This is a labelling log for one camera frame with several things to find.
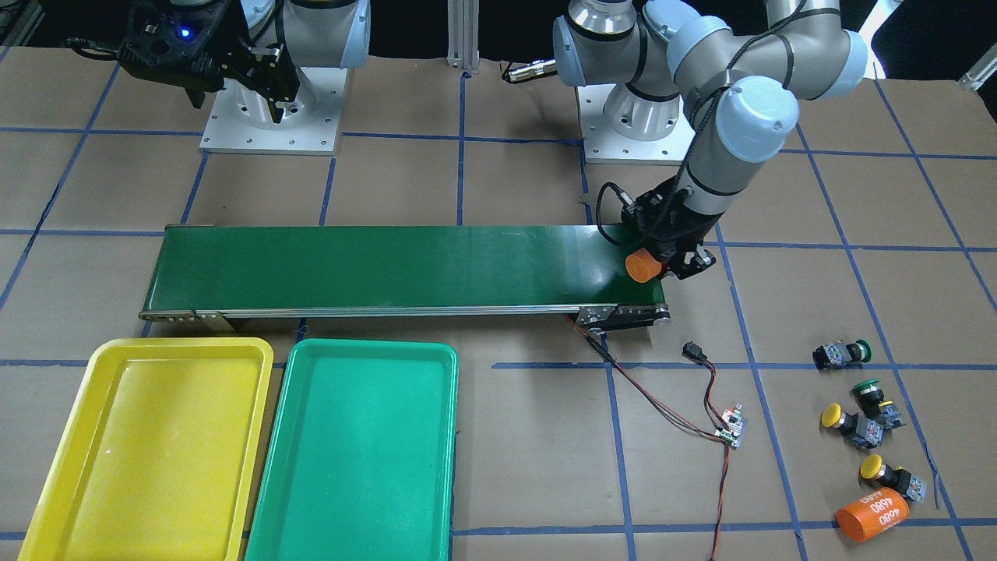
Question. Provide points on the plain orange cylinder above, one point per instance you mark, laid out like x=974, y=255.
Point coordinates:
x=643, y=267

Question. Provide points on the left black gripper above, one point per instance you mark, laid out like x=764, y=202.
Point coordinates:
x=676, y=224

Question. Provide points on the aluminium frame post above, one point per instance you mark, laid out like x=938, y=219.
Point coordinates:
x=462, y=50

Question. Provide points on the yellow push button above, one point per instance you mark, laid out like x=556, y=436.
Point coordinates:
x=864, y=433
x=876, y=470

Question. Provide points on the green conveyor belt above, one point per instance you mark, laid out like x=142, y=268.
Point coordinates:
x=214, y=274

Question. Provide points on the yellow plastic tray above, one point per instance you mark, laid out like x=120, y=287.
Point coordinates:
x=157, y=457

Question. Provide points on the small red circuit board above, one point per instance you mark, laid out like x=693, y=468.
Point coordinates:
x=731, y=426

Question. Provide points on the orange cylinder with numbers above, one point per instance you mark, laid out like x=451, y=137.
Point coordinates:
x=872, y=514

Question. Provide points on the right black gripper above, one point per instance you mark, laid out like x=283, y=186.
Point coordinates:
x=230, y=48

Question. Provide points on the green plastic tray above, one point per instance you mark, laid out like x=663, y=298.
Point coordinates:
x=361, y=454

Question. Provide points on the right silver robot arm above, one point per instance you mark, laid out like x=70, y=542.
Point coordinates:
x=263, y=46

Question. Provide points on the green push button dark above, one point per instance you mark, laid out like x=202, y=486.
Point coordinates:
x=841, y=354

